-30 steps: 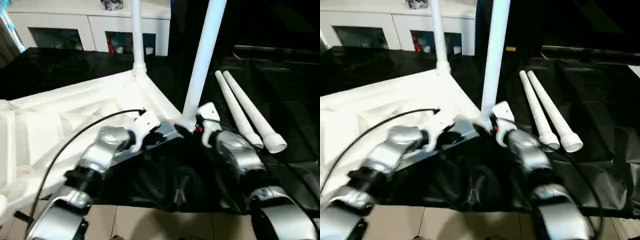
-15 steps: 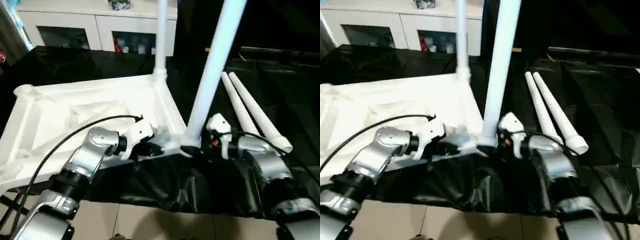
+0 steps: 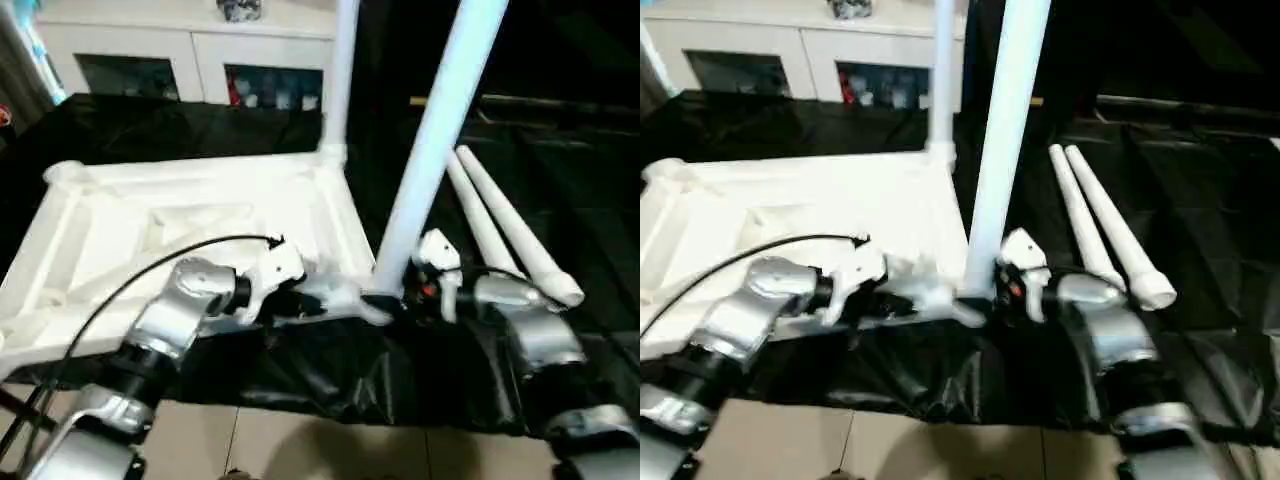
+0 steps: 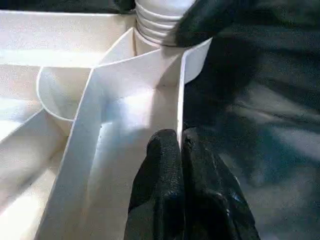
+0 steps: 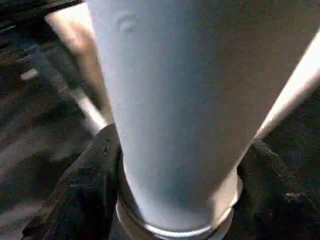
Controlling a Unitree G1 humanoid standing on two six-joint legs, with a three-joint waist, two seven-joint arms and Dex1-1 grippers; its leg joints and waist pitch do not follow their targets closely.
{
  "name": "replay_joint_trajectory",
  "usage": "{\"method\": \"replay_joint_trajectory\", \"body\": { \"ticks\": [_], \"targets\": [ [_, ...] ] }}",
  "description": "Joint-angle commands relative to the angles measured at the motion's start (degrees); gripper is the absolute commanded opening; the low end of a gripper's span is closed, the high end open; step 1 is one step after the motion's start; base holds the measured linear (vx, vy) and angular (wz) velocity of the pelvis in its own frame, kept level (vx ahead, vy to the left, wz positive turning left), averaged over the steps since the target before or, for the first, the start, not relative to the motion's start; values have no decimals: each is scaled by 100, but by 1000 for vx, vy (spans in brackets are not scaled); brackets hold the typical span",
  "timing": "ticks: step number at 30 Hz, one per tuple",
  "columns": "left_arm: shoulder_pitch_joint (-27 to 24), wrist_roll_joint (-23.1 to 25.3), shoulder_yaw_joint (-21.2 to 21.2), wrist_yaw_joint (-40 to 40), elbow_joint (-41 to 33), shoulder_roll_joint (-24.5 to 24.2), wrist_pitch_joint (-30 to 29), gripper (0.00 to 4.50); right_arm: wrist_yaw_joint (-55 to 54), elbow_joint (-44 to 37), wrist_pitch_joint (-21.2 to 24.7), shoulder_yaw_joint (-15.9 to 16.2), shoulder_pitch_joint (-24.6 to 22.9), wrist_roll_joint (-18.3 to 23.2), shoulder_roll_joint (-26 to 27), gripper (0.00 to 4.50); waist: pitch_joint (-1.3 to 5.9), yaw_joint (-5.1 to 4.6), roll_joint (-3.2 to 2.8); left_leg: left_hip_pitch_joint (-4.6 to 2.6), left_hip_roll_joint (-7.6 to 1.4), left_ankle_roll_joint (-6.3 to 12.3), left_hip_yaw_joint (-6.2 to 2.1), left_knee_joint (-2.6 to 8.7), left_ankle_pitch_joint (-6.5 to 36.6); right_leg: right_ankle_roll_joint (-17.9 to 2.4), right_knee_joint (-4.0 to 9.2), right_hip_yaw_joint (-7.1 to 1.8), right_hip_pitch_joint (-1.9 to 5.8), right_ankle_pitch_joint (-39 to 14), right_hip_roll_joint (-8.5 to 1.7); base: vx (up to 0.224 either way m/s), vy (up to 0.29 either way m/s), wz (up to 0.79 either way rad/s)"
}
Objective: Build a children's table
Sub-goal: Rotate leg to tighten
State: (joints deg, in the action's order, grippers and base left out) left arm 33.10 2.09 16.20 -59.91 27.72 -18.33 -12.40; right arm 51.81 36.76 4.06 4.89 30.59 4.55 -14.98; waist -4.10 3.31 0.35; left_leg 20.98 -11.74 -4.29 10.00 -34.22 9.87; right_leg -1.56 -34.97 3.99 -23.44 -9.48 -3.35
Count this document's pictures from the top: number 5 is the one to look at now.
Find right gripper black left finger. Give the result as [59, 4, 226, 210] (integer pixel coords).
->
[22, 123, 124, 240]

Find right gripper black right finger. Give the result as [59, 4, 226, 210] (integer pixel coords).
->
[232, 138, 320, 240]

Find white plastic table top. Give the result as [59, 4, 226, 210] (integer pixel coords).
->
[44, 11, 320, 240]

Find white plastic table leg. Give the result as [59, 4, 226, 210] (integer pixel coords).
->
[87, 0, 320, 235]

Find black mat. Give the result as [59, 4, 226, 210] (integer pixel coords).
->
[0, 0, 320, 240]

